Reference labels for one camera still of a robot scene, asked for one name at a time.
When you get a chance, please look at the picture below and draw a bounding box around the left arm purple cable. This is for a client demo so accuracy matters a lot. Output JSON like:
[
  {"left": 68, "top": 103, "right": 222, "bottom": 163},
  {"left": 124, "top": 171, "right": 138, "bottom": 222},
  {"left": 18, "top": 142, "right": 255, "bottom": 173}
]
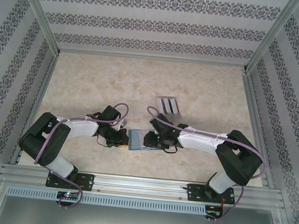
[{"left": 29, "top": 94, "right": 130, "bottom": 215}]

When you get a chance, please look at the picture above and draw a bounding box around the aluminium mounting rail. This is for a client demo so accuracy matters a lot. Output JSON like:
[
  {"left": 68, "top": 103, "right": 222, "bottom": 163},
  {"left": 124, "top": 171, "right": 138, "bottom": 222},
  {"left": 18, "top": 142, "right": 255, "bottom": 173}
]
[{"left": 0, "top": 160, "right": 288, "bottom": 213}]

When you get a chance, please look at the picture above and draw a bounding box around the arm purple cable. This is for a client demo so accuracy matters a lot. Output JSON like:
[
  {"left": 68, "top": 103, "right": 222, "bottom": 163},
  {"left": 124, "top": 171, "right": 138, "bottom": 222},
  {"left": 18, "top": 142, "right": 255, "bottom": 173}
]
[
  {"left": 135, "top": 105, "right": 270, "bottom": 224},
  {"left": 29, "top": 94, "right": 130, "bottom": 215}
]

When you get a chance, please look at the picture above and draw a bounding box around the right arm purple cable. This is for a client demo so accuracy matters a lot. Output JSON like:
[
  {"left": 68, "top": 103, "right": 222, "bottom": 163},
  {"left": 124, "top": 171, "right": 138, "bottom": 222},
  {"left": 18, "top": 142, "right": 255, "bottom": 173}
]
[{"left": 135, "top": 105, "right": 270, "bottom": 224}]

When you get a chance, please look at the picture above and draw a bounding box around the aluminium side rail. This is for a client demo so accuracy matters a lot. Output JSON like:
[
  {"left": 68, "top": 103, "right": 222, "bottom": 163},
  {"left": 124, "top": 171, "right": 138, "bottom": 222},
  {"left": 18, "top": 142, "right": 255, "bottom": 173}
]
[
  {"left": 231, "top": 71, "right": 287, "bottom": 189},
  {"left": 9, "top": 47, "right": 61, "bottom": 169}
]

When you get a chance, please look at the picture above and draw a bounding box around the grey metal sheet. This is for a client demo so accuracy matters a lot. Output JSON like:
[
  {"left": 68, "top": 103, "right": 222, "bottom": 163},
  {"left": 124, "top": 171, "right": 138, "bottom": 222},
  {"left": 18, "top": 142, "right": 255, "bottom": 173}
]
[{"left": 0, "top": 181, "right": 298, "bottom": 224}]

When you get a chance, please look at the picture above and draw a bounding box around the aluminium frame post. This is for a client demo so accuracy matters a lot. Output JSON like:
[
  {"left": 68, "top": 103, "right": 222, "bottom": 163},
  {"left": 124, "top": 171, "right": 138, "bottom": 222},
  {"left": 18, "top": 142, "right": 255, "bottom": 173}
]
[
  {"left": 242, "top": 0, "right": 299, "bottom": 79},
  {"left": 7, "top": 0, "right": 67, "bottom": 55}
]

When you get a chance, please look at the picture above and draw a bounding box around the right circuit board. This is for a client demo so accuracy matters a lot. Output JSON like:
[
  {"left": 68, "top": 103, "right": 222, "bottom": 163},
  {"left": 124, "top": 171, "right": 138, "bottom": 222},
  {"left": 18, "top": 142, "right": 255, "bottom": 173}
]
[{"left": 205, "top": 205, "right": 225, "bottom": 220}]

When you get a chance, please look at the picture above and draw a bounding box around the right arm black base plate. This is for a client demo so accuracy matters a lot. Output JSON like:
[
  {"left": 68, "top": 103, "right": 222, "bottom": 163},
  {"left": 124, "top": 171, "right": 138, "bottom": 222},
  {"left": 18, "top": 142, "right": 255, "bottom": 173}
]
[{"left": 186, "top": 182, "right": 237, "bottom": 206}]

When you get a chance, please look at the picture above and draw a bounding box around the left circuit board green light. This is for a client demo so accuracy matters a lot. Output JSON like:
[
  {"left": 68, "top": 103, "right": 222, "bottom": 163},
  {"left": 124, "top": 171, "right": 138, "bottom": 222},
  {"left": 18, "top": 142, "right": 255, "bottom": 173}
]
[{"left": 56, "top": 190, "right": 80, "bottom": 202}]

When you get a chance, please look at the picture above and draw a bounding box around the left wrist camera box silver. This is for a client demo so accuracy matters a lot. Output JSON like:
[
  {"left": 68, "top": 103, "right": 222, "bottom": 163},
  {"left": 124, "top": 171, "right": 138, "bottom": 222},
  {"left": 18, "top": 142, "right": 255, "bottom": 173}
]
[{"left": 117, "top": 118, "right": 128, "bottom": 131}]

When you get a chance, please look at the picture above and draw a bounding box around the slotted grey cable duct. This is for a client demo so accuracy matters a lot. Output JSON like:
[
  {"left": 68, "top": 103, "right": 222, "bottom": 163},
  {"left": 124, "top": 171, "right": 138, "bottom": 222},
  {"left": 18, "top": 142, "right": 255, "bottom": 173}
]
[{"left": 5, "top": 184, "right": 207, "bottom": 217}]

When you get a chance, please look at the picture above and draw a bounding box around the blue card holder wallet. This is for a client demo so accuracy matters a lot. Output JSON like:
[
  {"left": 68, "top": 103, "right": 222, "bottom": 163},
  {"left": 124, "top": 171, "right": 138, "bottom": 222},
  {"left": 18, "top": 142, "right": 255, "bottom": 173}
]
[{"left": 126, "top": 127, "right": 162, "bottom": 155}]

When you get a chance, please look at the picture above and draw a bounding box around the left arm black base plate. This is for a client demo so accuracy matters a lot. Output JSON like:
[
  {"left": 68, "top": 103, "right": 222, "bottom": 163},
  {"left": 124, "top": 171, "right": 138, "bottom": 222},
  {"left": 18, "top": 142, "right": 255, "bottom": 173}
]
[{"left": 45, "top": 169, "right": 96, "bottom": 192}]

